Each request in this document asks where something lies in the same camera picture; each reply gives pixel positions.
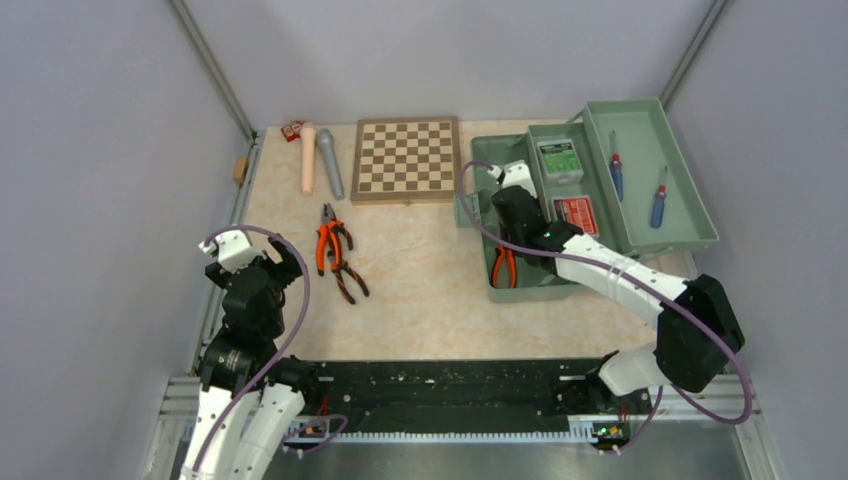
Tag orange cutting pliers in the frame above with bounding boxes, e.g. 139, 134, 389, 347
489, 245, 518, 289

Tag large orange combination pliers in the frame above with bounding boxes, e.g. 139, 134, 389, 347
315, 203, 354, 276

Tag red label screw box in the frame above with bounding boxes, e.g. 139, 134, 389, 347
551, 195, 599, 238

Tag green plastic toolbox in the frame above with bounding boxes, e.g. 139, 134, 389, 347
453, 119, 657, 305

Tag green label screw box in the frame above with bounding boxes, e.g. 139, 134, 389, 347
536, 138, 584, 187

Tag red blue screwdriver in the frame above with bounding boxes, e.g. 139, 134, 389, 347
609, 130, 624, 202

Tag blue handle screwdriver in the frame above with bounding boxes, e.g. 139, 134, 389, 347
650, 166, 668, 229

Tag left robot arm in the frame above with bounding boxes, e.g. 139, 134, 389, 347
179, 230, 321, 479

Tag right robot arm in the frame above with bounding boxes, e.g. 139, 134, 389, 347
491, 186, 745, 412

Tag left wooden block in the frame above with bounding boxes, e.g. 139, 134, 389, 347
231, 157, 249, 186

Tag pink microphone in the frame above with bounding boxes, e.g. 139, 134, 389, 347
300, 122, 316, 196

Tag grey microphone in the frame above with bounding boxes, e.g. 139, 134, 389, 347
316, 128, 345, 200

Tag red small packet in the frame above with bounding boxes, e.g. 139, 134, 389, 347
280, 120, 308, 143

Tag green toolbox tray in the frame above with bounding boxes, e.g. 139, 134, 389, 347
582, 98, 719, 256

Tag wooden chessboard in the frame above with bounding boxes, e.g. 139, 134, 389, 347
350, 116, 461, 205

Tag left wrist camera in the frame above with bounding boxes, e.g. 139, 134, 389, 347
198, 229, 265, 273

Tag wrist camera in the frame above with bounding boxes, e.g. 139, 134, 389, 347
198, 229, 265, 273
488, 160, 538, 199

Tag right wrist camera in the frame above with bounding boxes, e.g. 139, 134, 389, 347
488, 160, 538, 199

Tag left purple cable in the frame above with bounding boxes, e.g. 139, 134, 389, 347
188, 225, 350, 480

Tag purple cable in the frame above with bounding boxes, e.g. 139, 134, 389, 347
188, 225, 350, 480
457, 160, 757, 457

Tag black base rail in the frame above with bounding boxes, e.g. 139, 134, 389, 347
269, 358, 651, 442

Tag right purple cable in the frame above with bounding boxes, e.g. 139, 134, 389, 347
457, 160, 757, 457

